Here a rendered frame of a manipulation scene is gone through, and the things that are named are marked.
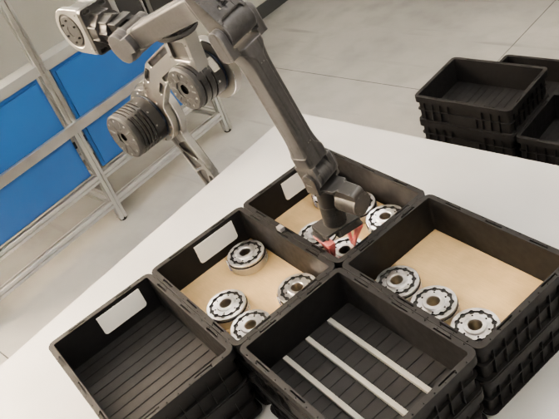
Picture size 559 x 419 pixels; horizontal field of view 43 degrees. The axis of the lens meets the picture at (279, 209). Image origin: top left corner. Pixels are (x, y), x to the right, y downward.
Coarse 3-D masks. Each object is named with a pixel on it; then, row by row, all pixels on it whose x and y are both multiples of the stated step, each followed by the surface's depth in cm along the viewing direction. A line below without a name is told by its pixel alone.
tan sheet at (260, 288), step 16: (272, 256) 184; (208, 272) 186; (224, 272) 184; (256, 272) 181; (272, 272) 179; (288, 272) 177; (192, 288) 183; (208, 288) 181; (224, 288) 179; (240, 288) 178; (256, 288) 176; (272, 288) 174; (256, 304) 172; (272, 304) 170
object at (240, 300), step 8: (216, 296) 173; (224, 296) 172; (232, 296) 172; (240, 296) 171; (208, 304) 172; (240, 304) 169; (208, 312) 170; (216, 312) 169; (224, 312) 168; (232, 312) 167; (240, 312) 167; (216, 320) 167; (224, 320) 166
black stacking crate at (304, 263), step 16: (224, 224) 185; (240, 224) 189; (256, 224) 182; (240, 240) 191; (272, 240) 180; (192, 256) 182; (224, 256) 189; (288, 256) 178; (304, 256) 168; (160, 272) 178; (176, 272) 181; (192, 272) 184; (304, 272) 175; (320, 272) 166; (192, 304) 164; (240, 352) 153
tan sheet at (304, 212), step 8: (304, 200) 198; (312, 200) 197; (296, 208) 197; (304, 208) 195; (312, 208) 194; (280, 216) 196; (288, 216) 195; (296, 216) 194; (304, 216) 193; (312, 216) 192; (320, 216) 191; (288, 224) 192; (296, 224) 191; (304, 224) 190; (296, 232) 188; (352, 232) 182; (360, 232) 181; (368, 232) 180
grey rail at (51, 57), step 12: (60, 48) 323; (72, 48) 325; (48, 60) 318; (60, 60) 322; (12, 72) 317; (24, 72) 313; (36, 72) 315; (0, 84) 310; (12, 84) 309; (24, 84) 313; (0, 96) 306
